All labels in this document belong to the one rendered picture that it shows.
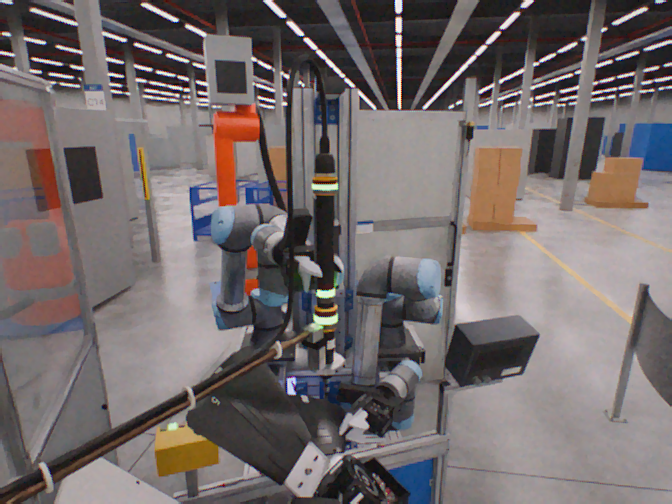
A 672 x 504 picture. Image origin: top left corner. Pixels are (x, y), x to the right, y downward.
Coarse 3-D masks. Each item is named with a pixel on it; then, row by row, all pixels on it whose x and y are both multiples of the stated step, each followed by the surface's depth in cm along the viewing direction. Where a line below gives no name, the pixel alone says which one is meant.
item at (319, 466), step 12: (312, 444) 82; (312, 456) 81; (324, 456) 83; (300, 468) 79; (312, 468) 80; (324, 468) 82; (288, 480) 77; (300, 480) 78; (312, 480) 80; (300, 492) 77; (312, 492) 78
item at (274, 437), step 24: (240, 384) 79; (264, 384) 83; (192, 408) 70; (240, 408) 76; (264, 408) 79; (288, 408) 83; (216, 432) 71; (240, 432) 74; (264, 432) 77; (288, 432) 80; (240, 456) 73; (264, 456) 75; (288, 456) 78
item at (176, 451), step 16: (160, 432) 116; (176, 432) 116; (192, 432) 116; (160, 448) 111; (176, 448) 112; (192, 448) 113; (208, 448) 115; (160, 464) 111; (176, 464) 113; (192, 464) 114; (208, 464) 116
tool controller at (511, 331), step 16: (480, 320) 143; (496, 320) 143; (512, 320) 144; (464, 336) 136; (480, 336) 136; (496, 336) 136; (512, 336) 137; (528, 336) 138; (448, 352) 146; (464, 352) 137; (480, 352) 134; (496, 352) 136; (512, 352) 139; (528, 352) 142; (448, 368) 147; (464, 368) 138; (480, 368) 138; (496, 368) 141; (512, 368) 144; (464, 384) 141
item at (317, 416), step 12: (288, 396) 110; (300, 396) 112; (300, 408) 107; (312, 408) 108; (324, 408) 110; (336, 408) 112; (312, 420) 103; (324, 420) 104; (336, 420) 106; (312, 432) 99; (324, 432) 99; (336, 432) 100; (324, 444) 95; (336, 444) 96
